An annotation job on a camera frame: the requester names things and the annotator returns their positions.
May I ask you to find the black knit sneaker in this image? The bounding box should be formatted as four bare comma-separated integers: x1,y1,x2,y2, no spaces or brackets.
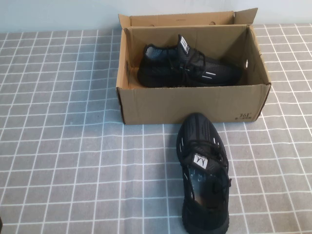
175,112,236,234
137,34,243,88

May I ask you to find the brown cardboard shoe box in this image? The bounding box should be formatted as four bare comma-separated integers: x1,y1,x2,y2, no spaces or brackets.
116,7,272,125

